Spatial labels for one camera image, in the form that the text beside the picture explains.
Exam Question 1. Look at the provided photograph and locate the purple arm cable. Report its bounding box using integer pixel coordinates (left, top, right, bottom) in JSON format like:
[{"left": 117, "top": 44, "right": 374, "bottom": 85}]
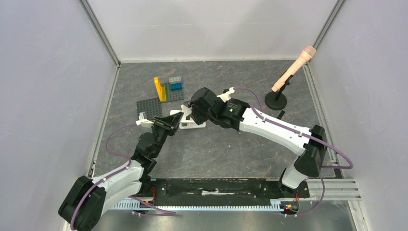
[
  {"left": 70, "top": 123, "right": 178, "bottom": 231},
  {"left": 234, "top": 88, "right": 354, "bottom": 218}
]

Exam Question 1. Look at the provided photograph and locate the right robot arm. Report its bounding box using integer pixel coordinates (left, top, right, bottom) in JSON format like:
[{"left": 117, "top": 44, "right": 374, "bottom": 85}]
[{"left": 181, "top": 87, "right": 327, "bottom": 196}]

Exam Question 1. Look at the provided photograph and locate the aluminium frame rail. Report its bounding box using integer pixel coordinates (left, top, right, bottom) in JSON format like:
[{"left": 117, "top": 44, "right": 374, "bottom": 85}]
[{"left": 79, "top": 0, "right": 121, "bottom": 177}]

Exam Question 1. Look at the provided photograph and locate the small black block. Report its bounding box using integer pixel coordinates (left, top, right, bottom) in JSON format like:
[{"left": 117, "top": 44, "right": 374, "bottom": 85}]
[{"left": 276, "top": 110, "right": 286, "bottom": 120}]

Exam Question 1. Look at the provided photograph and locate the green brick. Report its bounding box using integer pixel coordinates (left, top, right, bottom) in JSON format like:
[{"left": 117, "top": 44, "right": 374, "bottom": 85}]
[{"left": 161, "top": 85, "right": 167, "bottom": 103}]

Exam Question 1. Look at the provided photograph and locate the grey brick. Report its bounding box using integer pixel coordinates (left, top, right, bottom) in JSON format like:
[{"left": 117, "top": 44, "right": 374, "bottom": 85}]
[{"left": 168, "top": 76, "right": 182, "bottom": 85}]

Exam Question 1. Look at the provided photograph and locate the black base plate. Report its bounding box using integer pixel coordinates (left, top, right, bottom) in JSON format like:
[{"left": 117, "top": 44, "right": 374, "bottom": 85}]
[{"left": 136, "top": 178, "right": 310, "bottom": 206}]

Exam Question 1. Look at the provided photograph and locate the white battery cover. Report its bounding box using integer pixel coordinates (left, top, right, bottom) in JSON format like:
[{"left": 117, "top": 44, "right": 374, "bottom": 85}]
[{"left": 180, "top": 104, "right": 191, "bottom": 116}]

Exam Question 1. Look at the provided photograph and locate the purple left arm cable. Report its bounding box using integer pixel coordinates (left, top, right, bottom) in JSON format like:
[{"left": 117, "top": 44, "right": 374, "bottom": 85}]
[{"left": 70, "top": 123, "right": 178, "bottom": 231}]

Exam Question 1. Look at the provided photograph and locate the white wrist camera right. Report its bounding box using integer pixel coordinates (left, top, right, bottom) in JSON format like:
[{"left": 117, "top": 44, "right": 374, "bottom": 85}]
[{"left": 217, "top": 87, "right": 235, "bottom": 102}]

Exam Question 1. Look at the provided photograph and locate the dark grey brick baseplate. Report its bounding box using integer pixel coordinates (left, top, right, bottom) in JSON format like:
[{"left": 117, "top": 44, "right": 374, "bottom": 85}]
[{"left": 136, "top": 97, "right": 163, "bottom": 119}]

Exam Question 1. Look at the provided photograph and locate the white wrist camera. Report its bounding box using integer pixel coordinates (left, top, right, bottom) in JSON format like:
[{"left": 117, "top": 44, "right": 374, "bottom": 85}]
[
  {"left": 136, "top": 112, "right": 153, "bottom": 128},
  {"left": 217, "top": 87, "right": 235, "bottom": 102}
]

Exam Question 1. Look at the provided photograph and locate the black microphone stand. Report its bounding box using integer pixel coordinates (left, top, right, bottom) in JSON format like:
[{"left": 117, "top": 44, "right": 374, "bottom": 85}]
[{"left": 265, "top": 79, "right": 289, "bottom": 110}]

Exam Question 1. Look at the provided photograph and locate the yellow brick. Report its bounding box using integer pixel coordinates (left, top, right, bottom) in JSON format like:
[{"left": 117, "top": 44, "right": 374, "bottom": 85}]
[{"left": 154, "top": 77, "right": 164, "bottom": 102}]

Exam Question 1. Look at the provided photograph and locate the white cable duct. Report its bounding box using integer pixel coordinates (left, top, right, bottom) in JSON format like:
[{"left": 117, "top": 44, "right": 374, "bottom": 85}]
[{"left": 112, "top": 200, "right": 284, "bottom": 212}]

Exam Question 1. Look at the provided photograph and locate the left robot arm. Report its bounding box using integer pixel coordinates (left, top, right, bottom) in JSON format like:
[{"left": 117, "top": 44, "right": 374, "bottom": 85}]
[{"left": 58, "top": 112, "right": 184, "bottom": 231}]

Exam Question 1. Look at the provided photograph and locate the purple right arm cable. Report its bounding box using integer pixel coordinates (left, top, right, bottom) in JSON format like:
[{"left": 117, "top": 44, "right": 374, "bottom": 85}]
[{"left": 234, "top": 88, "right": 354, "bottom": 218}]

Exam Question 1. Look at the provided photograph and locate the pink toy microphone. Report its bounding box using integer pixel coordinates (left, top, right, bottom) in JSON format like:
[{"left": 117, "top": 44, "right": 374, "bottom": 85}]
[{"left": 271, "top": 46, "right": 317, "bottom": 92}]

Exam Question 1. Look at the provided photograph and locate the blue brick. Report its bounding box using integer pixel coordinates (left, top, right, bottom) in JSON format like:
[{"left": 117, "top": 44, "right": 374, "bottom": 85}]
[{"left": 170, "top": 82, "right": 183, "bottom": 91}]

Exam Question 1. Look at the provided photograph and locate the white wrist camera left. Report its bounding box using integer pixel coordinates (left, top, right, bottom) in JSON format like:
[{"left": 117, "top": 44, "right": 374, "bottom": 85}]
[{"left": 136, "top": 112, "right": 153, "bottom": 128}]

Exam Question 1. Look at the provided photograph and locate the grey baseplate with bricks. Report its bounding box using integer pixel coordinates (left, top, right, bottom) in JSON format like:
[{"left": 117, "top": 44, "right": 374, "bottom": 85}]
[{"left": 161, "top": 83, "right": 185, "bottom": 102}]

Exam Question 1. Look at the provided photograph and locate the white remote with buttons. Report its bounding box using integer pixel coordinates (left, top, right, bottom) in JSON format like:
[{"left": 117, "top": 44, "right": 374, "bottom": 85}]
[{"left": 179, "top": 120, "right": 206, "bottom": 129}]

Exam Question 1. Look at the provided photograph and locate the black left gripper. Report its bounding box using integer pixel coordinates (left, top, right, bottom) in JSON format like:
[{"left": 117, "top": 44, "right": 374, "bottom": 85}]
[{"left": 151, "top": 112, "right": 183, "bottom": 157}]

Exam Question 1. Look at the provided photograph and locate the white remote control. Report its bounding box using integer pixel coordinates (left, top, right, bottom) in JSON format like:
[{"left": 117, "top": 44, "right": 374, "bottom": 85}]
[{"left": 169, "top": 110, "right": 193, "bottom": 126}]

